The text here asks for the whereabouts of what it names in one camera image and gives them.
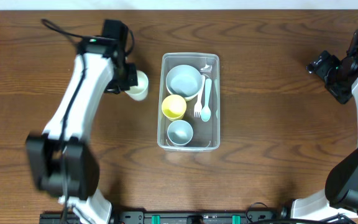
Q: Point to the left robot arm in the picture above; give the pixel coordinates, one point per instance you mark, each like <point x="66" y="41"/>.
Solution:
<point x="60" y="160"/>

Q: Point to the clear plastic container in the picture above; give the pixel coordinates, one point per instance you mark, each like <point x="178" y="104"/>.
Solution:
<point x="206" y="135"/>

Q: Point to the yellow cup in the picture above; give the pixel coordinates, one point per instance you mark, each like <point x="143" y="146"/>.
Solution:
<point x="174" y="107"/>

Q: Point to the yellow bowl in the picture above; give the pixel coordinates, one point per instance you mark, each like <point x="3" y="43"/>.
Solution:
<point x="188" y="98"/>

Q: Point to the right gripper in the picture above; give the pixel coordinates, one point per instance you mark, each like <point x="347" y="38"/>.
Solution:
<point x="327" y="73"/>

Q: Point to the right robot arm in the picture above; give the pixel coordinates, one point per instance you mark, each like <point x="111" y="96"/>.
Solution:
<point x="339" y="198"/>

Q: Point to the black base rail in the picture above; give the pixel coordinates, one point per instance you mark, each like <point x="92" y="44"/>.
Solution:
<point x="190" y="218"/>

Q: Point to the white plastic fork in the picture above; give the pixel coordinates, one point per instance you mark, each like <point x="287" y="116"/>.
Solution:
<point x="198" y="105"/>

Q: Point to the grey bowl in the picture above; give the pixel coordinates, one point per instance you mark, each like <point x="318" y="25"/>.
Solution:
<point x="183" y="80"/>

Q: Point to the white cup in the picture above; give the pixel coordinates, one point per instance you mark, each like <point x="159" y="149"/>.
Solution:
<point x="139" y="92"/>

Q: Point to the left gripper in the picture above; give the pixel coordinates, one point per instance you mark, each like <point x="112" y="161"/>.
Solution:
<point x="130" y="79"/>

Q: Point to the pale blue plastic spoon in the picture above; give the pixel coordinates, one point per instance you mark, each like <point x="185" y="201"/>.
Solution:
<point x="206" y="112"/>

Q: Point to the grey cup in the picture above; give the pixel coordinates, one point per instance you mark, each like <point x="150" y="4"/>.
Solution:
<point x="180" y="133"/>

